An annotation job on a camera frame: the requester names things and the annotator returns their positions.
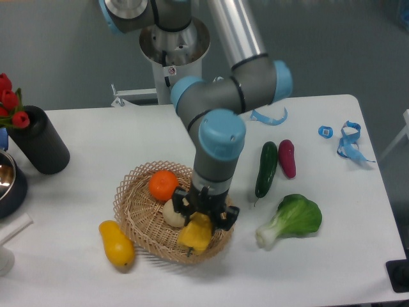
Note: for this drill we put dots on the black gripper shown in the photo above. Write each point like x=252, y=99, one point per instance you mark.
x=223, y=217

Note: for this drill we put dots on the yellow bell pepper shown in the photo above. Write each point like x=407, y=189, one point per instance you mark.
x=197, y=235

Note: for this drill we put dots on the woven wicker basket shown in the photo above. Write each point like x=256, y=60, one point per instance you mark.
x=139, y=215

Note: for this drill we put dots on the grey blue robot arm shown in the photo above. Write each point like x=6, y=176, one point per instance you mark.
x=211, y=112

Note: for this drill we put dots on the orange fruit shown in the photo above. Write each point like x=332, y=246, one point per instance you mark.
x=162, y=185

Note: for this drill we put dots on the green cucumber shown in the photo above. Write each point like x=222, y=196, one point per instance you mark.
x=267, y=168

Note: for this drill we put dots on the green bok choy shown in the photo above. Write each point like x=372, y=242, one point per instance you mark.
x=295, y=216

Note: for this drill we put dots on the yellow mango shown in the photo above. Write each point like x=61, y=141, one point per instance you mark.
x=119, y=249

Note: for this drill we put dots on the purple sweet potato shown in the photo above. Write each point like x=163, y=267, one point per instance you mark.
x=286, y=154

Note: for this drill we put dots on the black cylindrical vase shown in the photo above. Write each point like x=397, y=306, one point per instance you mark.
x=41, y=143

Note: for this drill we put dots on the dark metal pot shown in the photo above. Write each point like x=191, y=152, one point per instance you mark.
x=13, y=185

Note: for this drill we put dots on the black device at corner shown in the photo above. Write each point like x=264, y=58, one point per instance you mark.
x=398, y=275

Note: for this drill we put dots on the white stand at left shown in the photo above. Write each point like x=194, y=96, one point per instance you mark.
x=8, y=232

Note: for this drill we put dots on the small blue object left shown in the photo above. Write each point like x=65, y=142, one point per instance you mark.
x=4, y=139

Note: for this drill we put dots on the red artificial tulips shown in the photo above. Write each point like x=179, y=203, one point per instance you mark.
x=13, y=115

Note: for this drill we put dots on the white metal base frame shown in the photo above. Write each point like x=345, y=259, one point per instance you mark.
x=137, y=94

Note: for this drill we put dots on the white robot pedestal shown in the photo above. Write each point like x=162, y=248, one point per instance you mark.
x=174, y=55

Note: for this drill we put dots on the white frame at right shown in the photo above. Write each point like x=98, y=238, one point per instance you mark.
x=403, y=133

